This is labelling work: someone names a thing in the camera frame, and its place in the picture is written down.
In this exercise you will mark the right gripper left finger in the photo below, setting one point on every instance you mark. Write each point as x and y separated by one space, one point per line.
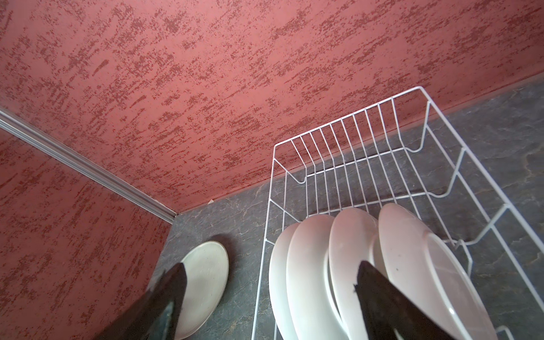
154 315

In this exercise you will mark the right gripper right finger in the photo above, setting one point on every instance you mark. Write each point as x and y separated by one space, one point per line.
388 313

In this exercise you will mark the white plate orange sunburst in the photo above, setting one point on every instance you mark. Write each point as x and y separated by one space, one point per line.
420 264

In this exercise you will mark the plain grey ceramic plate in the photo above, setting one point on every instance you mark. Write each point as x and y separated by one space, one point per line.
207 269

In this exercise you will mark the white plate orange print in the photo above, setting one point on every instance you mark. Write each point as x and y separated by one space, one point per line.
308 289

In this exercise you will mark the white plate green red rim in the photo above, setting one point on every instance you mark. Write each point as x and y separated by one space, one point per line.
354 238

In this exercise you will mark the green rimmed text plate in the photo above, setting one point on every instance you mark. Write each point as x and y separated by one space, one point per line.
277 283

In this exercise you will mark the white wire dish rack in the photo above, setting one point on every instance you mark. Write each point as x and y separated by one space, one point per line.
474 177

